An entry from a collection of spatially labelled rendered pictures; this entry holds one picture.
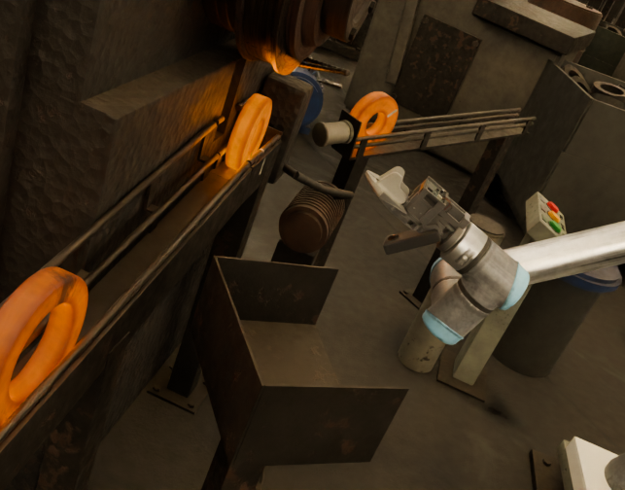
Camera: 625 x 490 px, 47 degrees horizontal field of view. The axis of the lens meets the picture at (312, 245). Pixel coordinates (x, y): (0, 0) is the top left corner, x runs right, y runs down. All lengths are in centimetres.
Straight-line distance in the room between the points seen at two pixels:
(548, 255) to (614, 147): 192
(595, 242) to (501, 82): 247
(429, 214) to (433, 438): 88
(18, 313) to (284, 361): 44
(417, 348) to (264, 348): 120
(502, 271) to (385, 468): 72
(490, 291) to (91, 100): 81
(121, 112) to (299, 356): 44
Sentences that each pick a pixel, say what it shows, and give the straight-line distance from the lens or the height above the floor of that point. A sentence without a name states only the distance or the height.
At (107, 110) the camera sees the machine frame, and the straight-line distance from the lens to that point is 100.
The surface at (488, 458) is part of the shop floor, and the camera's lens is 214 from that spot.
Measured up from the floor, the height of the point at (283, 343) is 61.
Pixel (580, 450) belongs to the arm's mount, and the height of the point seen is 17.
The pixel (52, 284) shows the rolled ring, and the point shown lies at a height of 77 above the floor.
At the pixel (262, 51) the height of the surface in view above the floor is 93.
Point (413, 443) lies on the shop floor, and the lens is 203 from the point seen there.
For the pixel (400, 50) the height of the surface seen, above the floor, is 47.
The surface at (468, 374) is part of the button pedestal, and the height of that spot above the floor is 4.
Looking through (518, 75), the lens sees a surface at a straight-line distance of 394.
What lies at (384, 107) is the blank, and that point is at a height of 75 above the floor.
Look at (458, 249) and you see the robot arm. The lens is 138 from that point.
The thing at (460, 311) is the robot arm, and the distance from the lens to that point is 144.
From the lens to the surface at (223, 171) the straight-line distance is 143.
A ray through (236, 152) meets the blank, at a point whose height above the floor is 72.
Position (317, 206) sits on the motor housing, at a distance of 172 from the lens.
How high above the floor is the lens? 125
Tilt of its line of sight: 28 degrees down
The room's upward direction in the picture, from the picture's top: 22 degrees clockwise
